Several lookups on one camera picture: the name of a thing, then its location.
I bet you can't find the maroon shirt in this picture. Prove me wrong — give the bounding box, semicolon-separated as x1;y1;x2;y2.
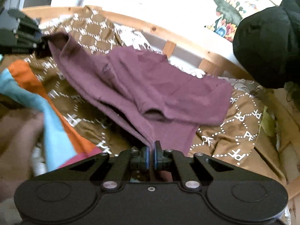
48;33;233;154

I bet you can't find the brown PF patterned blanket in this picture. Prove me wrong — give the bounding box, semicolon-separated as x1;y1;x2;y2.
0;6;289;185

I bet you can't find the orange blue striped cloth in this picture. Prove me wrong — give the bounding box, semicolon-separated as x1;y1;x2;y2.
1;60;102;171

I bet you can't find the white floral bedsheet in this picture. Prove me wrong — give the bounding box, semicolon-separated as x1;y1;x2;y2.
39;15;265;97

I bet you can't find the lime green cloth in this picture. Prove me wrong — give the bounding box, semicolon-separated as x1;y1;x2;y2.
260;106;276;137

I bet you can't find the black garment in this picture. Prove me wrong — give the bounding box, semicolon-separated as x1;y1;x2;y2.
232;0;299;89

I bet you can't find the wooden bed frame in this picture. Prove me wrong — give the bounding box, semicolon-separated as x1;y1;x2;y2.
21;4;300;202

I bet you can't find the colourful wall poster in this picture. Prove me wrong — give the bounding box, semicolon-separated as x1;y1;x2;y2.
204;0;274;42

